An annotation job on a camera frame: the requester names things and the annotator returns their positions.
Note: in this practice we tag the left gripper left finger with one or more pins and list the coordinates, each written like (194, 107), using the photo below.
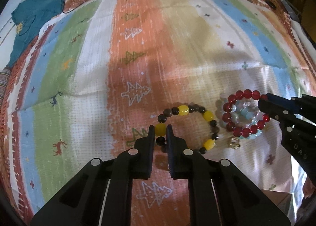
(101, 192)

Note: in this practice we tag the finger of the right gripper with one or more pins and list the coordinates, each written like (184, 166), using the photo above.
(277, 110)
(281, 99)

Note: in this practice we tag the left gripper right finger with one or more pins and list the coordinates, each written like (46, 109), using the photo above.
(219, 193)

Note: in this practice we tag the striped colourful bed cover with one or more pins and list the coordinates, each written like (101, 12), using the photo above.
(97, 78)

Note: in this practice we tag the striped grey pillow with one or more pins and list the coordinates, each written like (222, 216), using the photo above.
(4, 77)

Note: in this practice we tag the teal cloth garment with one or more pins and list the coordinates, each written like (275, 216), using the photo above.
(29, 17)

